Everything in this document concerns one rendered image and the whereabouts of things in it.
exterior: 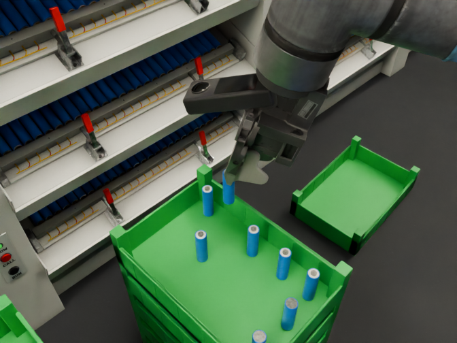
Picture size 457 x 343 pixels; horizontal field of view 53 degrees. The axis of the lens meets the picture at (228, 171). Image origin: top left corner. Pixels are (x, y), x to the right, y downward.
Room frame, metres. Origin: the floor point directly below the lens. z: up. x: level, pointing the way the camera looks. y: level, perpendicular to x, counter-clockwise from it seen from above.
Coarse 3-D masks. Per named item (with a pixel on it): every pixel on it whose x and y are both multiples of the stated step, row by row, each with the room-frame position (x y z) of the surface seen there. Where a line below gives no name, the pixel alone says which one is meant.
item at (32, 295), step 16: (0, 192) 0.49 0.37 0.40; (0, 208) 0.49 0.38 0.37; (0, 224) 0.48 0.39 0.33; (16, 224) 0.49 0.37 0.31; (16, 240) 0.49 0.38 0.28; (32, 256) 0.49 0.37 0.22; (0, 272) 0.45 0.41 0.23; (32, 272) 0.48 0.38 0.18; (0, 288) 0.44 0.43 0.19; (16, 288) 0.46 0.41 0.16; (32, 288) 0.47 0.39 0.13; (48, 288) 0.49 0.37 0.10; (16, 304) 0.45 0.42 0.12; (32, 304) 0.46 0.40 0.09; (48, 304) 0.48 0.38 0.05; (32, 320) 0.45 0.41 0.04; (48, 320) 0.47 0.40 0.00
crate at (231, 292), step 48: (192, 192) 0.53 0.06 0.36; (144, 240) 0.45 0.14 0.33; (192, 240) 0.45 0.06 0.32; (240, 240) 0.45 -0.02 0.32; (288, 240) 0.42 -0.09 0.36; (192, 288) 0.36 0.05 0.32; (240, 288) 0.36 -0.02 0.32; (288, 288) 0.36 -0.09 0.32; (336, 288) 0.34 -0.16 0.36; (240, 336) 0.29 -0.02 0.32; (288, 336) 0.29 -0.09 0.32
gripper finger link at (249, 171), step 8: (248, 152) 0.44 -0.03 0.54; (256, 152) 0.44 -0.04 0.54; (248, 160) 0.44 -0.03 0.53; (256, 160) 0.44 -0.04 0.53; (240, 168) 0.44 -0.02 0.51; (248, 168) 0.44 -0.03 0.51; (256, 168) 0.44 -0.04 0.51; (224, 176) 0.45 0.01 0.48; (232, 176) 0.44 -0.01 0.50; (240, 176) 0.44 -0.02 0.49; (248, 176) 0.44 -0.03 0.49; (256, 176) 0.44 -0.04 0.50; (264, 176) 0.43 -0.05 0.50
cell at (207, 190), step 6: (204, 186) 0.52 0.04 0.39; (210, 186) 0.52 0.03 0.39; (204, 192) 0.50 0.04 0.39; (210, 192) 0.50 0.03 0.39; (204, 198) 0.50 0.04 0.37; (210, 198) 0.50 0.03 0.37; (204, 204) 0.50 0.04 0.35; (210, 204) 0.50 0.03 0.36; (204, 210) 0.51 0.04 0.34; (210, 210) 0.50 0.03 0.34
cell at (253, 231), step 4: (248, 228) 0.43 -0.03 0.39; (252, 228) 0.43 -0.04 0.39; (256, 228) 0.43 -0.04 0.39; (248, 232) 0.42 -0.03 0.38; (252, 232) 0.42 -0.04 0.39; (256, 232) 0.42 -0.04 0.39; (248, 236) 0.42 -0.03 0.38; (252, 236) 0.42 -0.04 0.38; (256, 236) 0.42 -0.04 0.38; (248, 240) 0.42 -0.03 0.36; (252, 240) 0.42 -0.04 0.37; (256, 240) 0.42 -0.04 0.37; (248, 244) 0.42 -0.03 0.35; (252, 244) 0.42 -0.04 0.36; (256, 244) 0.42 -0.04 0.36; (248, 248) 0.42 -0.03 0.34; (252, 248) 0.42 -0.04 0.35; (256, 248) 0.42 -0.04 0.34; (248, 252) 0.42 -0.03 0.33; (252, 252) 0.42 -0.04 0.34; (256, 252) 0.42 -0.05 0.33; (252, 256) 0.42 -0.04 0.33
